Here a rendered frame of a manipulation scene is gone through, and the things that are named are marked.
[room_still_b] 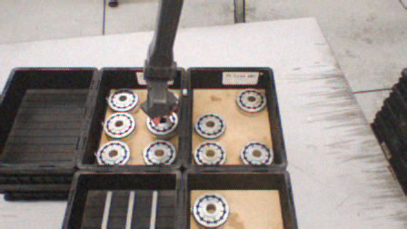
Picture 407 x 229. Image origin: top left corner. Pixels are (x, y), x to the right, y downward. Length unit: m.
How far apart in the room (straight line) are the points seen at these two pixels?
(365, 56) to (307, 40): 1.16
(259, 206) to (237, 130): 0.27
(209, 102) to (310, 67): 0.55
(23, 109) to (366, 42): 2.39
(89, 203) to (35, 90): 0.52
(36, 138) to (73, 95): 0.20
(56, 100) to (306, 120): 0.93
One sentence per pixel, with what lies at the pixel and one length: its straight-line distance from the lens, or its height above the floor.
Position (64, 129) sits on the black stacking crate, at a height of 0.83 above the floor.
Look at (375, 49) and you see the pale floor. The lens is 3.00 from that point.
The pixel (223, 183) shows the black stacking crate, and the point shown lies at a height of 0.87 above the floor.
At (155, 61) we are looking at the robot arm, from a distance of 0.95.
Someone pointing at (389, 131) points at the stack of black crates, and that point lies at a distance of 2.13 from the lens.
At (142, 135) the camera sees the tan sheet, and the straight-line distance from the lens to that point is 1.24.
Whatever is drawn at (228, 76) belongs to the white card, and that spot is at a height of 0.90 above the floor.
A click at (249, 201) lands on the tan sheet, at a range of 1.12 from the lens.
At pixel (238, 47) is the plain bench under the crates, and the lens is 1.71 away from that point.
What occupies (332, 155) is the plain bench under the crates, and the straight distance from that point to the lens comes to 1.42.
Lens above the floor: 1.85
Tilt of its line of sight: 53 degrees down
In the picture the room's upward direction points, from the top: straight up
